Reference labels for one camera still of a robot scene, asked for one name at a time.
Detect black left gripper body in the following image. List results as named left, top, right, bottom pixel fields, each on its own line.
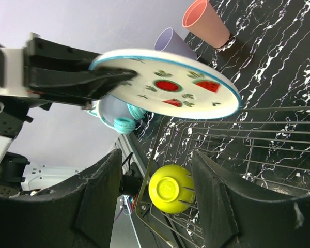
left=0, top=45, right=52, bottom=109

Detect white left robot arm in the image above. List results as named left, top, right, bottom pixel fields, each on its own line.
left=0, top=33, right=137, bottom=198

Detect white plate with strawberries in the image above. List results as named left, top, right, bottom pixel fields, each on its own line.
left=89, top=49, right=242, bottom=119

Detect teal headphones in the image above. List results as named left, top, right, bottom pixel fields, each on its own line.
left=113, top=104, right=146, bottom=135

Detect yellow-green bowl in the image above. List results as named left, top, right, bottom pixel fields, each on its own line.
left=148, top=164, right=195, bottom=214

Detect white cat-ear basket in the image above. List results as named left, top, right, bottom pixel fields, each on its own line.
left=86, top=95, right=131, bottom=130

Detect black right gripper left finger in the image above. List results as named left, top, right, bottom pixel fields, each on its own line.
left=0, top=149, right=122, bottom=247

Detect grey wire dish rack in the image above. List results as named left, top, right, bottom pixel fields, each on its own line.
left=136, top=106, right=310, bottom=247

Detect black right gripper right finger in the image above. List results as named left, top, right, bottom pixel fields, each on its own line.
left=191, top=150, right=310, bottom=247

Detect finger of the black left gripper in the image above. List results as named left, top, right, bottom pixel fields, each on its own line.
left=25, top=34, right=100, bottom=66
left=27, top=67, right=138, bottom=106

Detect lilac cup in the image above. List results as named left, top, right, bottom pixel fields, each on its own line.
left=154, top=27, right=197, bottom=60

